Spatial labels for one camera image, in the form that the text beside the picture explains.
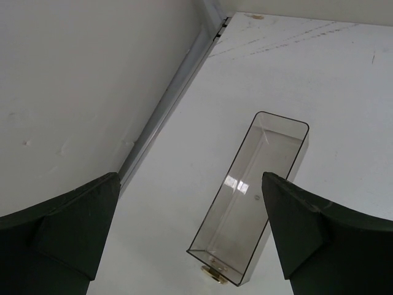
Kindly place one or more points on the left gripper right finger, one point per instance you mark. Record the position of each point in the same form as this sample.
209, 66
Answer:
324, 247

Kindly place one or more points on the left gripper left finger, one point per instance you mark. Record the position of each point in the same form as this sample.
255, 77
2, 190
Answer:
55, 247

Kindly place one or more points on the clear plastic box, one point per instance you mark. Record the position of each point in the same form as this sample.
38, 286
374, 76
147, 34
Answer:
235, 230

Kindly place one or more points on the aluminium left side rail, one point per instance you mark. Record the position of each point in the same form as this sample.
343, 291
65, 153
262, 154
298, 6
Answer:
214, 20

